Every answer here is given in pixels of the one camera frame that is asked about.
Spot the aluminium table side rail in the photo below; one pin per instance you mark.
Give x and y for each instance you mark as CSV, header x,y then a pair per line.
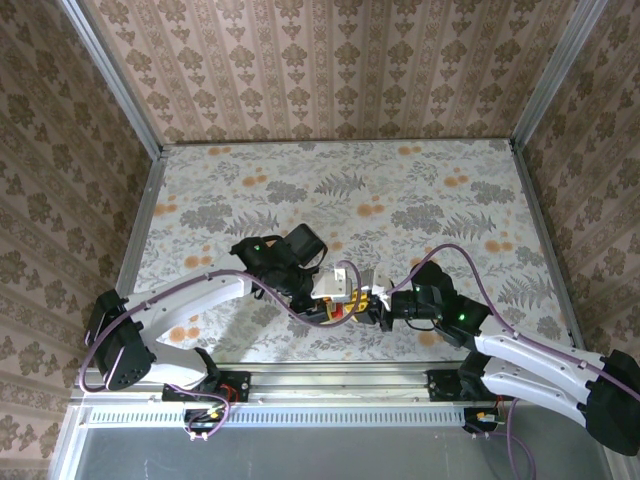
x,y
541,225
139,225

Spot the aluminium mounting rail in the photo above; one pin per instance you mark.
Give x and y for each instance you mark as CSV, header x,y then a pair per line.
x,y
340,382

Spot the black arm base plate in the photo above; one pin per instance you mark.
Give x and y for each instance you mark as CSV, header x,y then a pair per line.
x,y
235,385
442,385

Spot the aluminium frame post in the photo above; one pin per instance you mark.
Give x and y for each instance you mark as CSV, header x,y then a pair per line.
x,y
117,85
557,70

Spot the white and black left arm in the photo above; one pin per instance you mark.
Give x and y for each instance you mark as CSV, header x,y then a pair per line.
x,y
200,295

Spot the grey metal sheet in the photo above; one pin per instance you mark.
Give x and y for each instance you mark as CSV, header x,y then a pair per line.
x,y
350,455

